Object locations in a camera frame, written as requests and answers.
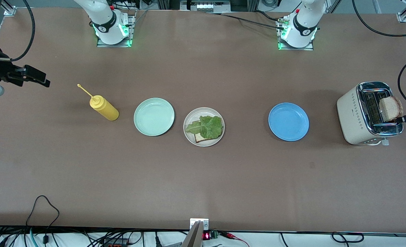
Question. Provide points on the bread slice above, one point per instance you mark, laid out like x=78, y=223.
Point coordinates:
x=199, y=139
x=391, y=109

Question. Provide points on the yellow squeeze bottle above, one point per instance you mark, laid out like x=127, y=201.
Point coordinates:
x=106, y=110

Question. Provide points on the beige plate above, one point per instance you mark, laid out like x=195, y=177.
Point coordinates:
x=189, y=136

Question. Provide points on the green lettuce leaf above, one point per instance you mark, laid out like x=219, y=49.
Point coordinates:
x=208, y=126

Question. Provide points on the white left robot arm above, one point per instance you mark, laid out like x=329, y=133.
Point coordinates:
x=304, y=20

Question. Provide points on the pale green plate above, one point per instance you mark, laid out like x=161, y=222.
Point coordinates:
x=154, y=117

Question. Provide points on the blue plate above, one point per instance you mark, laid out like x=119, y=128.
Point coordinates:
x=288, y=121

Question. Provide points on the cream chrome toaster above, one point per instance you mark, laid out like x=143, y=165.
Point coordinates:
x=354, y=120

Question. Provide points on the white electronic device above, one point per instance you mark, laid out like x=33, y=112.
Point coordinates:
x=204, y=6

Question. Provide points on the red clip lead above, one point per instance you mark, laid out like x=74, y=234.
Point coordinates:
x=235, y=238

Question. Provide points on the red display circuit board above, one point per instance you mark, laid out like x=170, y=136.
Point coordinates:
x=207, y=236

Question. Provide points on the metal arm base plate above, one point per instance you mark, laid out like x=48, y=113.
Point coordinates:
x=293, y=49
x=113, y=45

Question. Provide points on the aluminium camera post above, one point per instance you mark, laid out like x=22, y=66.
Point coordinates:
x=192, y=240

